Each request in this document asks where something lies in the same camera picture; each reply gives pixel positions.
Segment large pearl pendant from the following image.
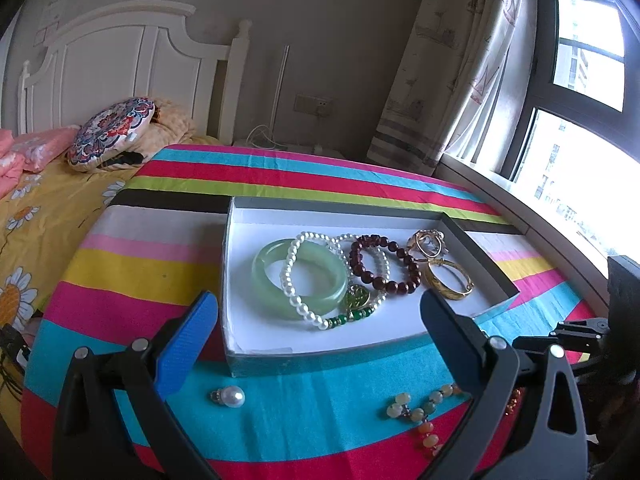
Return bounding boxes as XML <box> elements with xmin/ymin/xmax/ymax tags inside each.
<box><xmin>209</xmin><ymin>386</ymin><xmax>246</xmax><ymax>408</ymax></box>

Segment pastel stone bead bracelet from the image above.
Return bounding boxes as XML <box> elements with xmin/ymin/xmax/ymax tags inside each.
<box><xmin>385</xmin><ymin>382</ymin><xmax>469</xmax><ymax>456</ymax></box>

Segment white shallow jewelry box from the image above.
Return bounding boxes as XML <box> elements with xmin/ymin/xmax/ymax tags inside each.
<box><xmin>220</xmin><ymin>197</ymin><xmax>519</xmax><ymax>377</ymax></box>

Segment gold bangle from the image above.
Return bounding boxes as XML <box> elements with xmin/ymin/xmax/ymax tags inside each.
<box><xmin>424</xmin><ymin>258</ymin><xmax>475</xmax><ymax>300</ymax></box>

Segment green jade bangle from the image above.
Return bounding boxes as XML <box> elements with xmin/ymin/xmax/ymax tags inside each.
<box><xmin>250</xmin><ymin>238</ymin><xmax>349</xmax><ymax>321</ymax></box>

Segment striped colourful cloth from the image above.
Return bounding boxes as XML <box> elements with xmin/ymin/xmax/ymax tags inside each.
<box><xmin>21</xmin><ymin>146</ymin><xmax>592</xmax><ymax>479</ymax></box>

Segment white window sill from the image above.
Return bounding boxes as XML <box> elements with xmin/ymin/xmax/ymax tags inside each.
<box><xmin>435</xmin><ymin>154</ymin><xmax>610</xmax><ymax>316</ymax></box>

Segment yellow daisy bed sheet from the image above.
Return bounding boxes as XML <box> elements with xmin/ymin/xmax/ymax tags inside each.
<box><xmin>0</xmin><ymin>134</ymin><xmax>222</xmax><ymax>411</ymax></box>

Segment dark framed window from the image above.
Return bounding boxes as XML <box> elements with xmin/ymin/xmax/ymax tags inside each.
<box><xmin>500</xmin><ymin>0</ymin><xmax>639</xmax><ymax>261</ymax></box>

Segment beige checked pillow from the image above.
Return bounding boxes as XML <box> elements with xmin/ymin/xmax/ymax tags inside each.
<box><xmin>129</xmin><ymin>98</ymin><xmax>196</xmax><ymax>160</ymax></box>

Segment round patterned cushion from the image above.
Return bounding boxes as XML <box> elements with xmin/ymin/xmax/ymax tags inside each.
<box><xmin>66</xmin><ymin>96</ymin><xmax>156</xmax><ymax>172</ymax></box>

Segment pink folded quilt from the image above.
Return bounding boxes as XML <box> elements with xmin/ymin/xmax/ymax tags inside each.
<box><xmin>0</xmin><ymin>125</ymin><xmax>79</xmax><ymax>198</ymax></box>

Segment beige patterned curtain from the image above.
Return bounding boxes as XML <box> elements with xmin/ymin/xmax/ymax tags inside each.
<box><xmin>367</xmin><ymin>0</ymin><xmax>523</xmax><ymax>176</ymax></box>

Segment white wooden headboard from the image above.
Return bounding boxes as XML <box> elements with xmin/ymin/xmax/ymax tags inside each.
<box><xmin>16</xmin><ymin>0</ymin><xmax>252</xmax><ymax>144</ymax></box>

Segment rose gold ring ornament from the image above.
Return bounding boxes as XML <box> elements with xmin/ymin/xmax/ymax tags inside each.
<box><xmin>407</xmin><ymin>229</ymin><xmax>447</xmax><ymax>261</ymax></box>

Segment dark red bead bracelet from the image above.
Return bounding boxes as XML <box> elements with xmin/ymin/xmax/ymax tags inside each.
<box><xmin>348</xmin><ymin>233</ymin><xmax>423</xmax><ymax>296</ymax></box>

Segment white pearl bracelet green beads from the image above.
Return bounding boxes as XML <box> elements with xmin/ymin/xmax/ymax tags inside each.
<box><xmin>274</xmin><ymin>232</ymin><xmax>388</xmax><ymax>332</ymax></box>

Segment black cable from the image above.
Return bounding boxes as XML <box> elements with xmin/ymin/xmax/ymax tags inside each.
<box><xmin>0</xmin><ymin>323</ymin><xmax>30</xmax><ymax>401</ymax></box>

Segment wall power socket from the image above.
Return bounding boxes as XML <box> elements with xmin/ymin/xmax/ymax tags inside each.
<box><xmin>293</xmin><ymin>94</ymin><xmax>333</xmax><ymax>117</ymax></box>

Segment white cable conduit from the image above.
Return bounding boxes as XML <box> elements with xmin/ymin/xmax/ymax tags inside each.
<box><xmin>269</xmin><ymin>44</ymin><xmax>292</xmax><ymax>149</ymax></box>

